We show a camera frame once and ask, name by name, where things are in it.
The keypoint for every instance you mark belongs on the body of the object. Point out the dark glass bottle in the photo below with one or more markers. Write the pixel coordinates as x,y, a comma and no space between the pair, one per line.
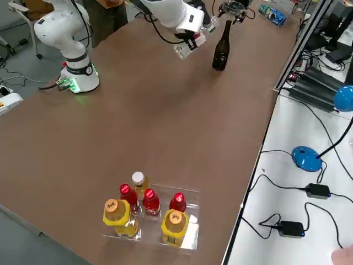
220,52

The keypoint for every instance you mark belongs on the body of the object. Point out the black monitor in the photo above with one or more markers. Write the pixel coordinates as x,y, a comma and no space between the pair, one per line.
337,33

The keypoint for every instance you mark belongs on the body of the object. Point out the white chair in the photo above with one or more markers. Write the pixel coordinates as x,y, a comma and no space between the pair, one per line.
18,7

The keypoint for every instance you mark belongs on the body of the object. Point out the small yellow bottle white cap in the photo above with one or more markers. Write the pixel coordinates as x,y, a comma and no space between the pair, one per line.
140,185

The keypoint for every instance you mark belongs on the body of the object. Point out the person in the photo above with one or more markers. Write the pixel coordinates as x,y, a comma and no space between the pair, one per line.
110,22

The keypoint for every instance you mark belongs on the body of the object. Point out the black finned metal box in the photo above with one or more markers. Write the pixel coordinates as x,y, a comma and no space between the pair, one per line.
325,78
311,95

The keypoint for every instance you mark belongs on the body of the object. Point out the aluminium frame post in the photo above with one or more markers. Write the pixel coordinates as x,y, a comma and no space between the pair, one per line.
292,59

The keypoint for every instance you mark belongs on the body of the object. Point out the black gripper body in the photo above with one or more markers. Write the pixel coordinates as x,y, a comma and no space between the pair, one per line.
245,2
184,36

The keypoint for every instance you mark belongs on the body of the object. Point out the clear plastic drink bottle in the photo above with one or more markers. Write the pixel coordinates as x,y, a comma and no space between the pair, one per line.
202,37

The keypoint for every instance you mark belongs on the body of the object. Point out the blue cookie packet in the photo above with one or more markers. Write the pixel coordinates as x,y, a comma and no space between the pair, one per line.
277,16

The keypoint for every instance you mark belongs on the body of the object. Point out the clear acrylic bottle shelf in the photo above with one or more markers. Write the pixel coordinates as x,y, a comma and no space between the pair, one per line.
190,220

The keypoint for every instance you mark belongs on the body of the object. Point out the black power adapter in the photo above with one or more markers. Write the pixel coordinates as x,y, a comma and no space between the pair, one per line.
291,229
318,191

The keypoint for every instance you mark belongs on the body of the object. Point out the blue desk lamp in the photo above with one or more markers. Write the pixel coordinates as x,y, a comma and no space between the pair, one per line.
306,158

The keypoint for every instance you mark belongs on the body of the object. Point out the red drink bottle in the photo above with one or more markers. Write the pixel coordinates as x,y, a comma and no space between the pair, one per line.
177,203
128,197
151,203

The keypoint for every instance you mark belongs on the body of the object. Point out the yellow drink bottle orange cap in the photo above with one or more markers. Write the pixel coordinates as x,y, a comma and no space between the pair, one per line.
120,218
174,229

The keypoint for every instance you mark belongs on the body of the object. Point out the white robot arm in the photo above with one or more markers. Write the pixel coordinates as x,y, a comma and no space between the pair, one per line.
63,36

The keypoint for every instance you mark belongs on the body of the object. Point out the teal snack packet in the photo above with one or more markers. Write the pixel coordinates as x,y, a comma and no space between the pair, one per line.
264,9

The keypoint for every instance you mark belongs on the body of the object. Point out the white cabinet yellow sticker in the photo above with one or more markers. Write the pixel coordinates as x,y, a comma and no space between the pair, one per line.
11,102

